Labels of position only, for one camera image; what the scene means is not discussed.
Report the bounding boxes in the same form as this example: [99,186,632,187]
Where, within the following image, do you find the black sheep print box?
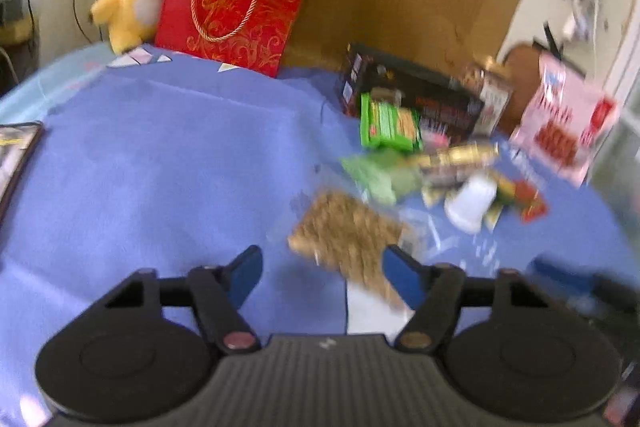
[337,43,485,144]

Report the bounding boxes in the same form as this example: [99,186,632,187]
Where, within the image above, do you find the green cracker pack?
[360,93,422,153]

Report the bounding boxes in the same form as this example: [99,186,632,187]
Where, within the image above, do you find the white snack packet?
[444,172,498,234]

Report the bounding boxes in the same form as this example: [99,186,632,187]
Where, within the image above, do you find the blue tablecloth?
[1,48,639,426]

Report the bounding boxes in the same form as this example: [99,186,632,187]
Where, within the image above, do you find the pink snack box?
[421,130,450,152]

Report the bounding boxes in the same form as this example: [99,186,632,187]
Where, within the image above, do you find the brown granola bar pack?
[288,190,414,309]

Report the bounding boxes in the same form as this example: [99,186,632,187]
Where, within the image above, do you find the red gift bag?
[154,0,303,77]

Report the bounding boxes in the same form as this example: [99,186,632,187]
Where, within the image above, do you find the red orange snack packet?
[513,180,548,223]

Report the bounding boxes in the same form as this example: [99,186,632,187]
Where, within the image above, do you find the dark green snack packet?
[484,170,515,232]

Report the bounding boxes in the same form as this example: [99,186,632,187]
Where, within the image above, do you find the light green wafer pack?
[341,150,423,206]

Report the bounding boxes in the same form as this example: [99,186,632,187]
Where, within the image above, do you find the pink snack bag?
[510,52,620,186]

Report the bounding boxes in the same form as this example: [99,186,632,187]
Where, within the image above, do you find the nut jar gold lid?
[460,56,513,135]

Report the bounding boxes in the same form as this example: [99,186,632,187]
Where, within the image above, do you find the yellow peanut packet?
[411,142,499,169]

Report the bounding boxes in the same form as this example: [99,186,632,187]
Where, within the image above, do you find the brown chair back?
[498,43,541,135]

